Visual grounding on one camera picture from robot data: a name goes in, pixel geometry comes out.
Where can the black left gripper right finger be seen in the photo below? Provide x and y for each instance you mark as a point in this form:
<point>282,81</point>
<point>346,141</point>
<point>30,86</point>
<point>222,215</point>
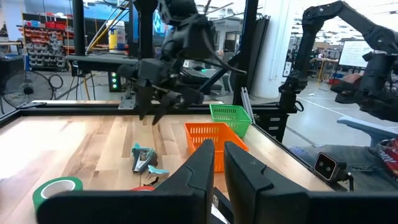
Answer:
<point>248,186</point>

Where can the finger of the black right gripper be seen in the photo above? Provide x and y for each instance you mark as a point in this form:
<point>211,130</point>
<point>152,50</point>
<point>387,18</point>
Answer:
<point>145,99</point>
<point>168,104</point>

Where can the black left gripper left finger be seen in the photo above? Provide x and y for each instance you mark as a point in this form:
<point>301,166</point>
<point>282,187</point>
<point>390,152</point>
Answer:
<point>183,199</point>

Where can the light blue staple remover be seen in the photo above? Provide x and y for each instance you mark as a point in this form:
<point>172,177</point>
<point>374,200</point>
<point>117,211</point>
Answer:
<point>157,171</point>

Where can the red tape roll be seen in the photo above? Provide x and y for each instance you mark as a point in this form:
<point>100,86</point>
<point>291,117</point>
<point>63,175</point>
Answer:
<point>142,188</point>

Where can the white tape roll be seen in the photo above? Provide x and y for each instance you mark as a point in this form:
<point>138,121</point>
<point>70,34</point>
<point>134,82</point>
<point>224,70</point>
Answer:
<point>38,196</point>

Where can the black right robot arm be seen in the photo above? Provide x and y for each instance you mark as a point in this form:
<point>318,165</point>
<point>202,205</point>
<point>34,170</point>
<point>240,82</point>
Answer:
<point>192,34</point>

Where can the black background robot arm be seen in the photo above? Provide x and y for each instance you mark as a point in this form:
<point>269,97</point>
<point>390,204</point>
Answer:
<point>373,71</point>

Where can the black box with green lights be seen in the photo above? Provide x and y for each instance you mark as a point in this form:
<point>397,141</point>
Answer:
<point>114,81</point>

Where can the orange plastic basket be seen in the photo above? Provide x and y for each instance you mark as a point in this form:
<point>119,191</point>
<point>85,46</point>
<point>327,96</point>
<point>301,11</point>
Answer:
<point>203,132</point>

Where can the green plastic basket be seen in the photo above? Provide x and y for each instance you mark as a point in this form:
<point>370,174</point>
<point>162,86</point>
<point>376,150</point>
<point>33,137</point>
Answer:
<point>231,116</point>

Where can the black drawer unit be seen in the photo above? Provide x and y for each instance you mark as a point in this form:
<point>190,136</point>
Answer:
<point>273,124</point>

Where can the shelf of parts bins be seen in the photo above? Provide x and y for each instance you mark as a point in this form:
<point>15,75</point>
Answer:
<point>45,46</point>

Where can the black floor fan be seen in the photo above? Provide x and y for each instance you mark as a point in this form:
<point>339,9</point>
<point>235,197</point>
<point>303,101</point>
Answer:
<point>28,90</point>

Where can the red snack bag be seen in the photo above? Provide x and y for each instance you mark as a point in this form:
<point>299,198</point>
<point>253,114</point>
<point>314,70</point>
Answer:
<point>390,157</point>

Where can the white presentation screen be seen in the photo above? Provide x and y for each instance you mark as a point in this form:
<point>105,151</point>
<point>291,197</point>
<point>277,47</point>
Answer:
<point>353,53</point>

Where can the black aluminium table frame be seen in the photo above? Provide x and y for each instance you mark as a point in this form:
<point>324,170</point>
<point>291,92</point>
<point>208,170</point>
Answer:
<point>77,109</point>

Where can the small black table camera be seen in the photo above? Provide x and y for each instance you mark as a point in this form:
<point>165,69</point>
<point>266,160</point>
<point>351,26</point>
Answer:
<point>326,166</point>

